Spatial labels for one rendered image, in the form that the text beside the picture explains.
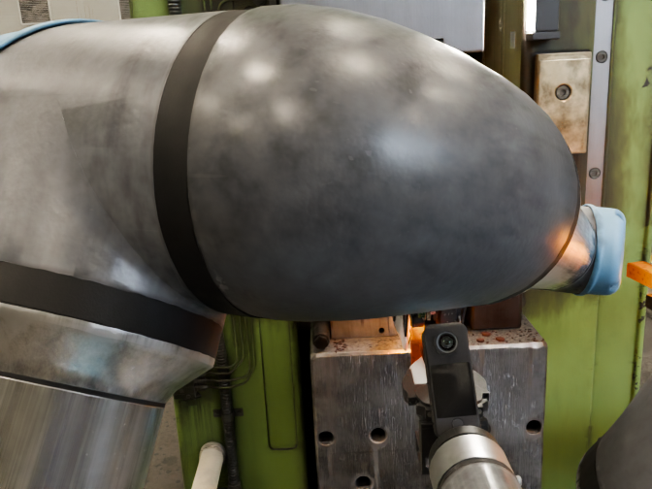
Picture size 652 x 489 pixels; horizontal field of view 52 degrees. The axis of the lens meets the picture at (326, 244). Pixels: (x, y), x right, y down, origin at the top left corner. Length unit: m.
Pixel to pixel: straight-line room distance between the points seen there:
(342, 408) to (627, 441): 0.83
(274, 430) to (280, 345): 0.18
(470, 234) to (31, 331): 0.15
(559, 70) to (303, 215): 1.05
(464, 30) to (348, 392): 0.59
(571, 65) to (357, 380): 0.63
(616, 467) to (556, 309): 1.03
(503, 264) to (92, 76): 0.16
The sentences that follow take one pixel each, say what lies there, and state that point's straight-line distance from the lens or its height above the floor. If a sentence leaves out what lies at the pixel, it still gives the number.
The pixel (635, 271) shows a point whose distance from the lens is 1.14.
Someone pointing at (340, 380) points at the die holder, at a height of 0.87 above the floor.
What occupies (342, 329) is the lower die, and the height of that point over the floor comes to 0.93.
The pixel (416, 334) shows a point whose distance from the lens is 0.91.
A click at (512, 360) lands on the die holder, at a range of 1.14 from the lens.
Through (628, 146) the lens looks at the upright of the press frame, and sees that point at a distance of 1.32.
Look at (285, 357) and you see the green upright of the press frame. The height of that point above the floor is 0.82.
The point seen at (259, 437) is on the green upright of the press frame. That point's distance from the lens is 1.39.
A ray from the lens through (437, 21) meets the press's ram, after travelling 1.06.
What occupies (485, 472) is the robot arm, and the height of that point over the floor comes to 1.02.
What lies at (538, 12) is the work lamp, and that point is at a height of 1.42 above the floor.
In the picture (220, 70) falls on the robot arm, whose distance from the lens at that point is 0.22.
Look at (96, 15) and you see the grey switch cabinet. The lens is 6.29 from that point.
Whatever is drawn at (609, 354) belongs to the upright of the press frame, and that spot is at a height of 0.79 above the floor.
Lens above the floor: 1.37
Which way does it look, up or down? 16 degrees down
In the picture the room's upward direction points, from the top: 3 degrees counter-clockwise
